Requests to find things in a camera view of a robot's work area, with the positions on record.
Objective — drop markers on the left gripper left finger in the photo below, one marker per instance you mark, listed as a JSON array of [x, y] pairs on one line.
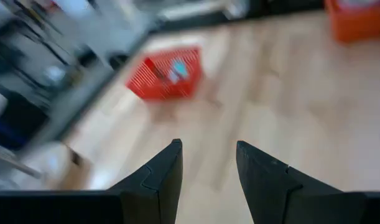
[[158, 193]]

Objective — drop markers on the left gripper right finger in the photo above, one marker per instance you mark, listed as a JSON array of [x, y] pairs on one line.
[[264, 186]]

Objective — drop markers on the red plastic basket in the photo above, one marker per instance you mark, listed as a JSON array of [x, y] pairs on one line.
[[164, 90]]

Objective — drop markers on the orange plastic basket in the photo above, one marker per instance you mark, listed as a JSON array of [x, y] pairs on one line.
[[357, 28]]

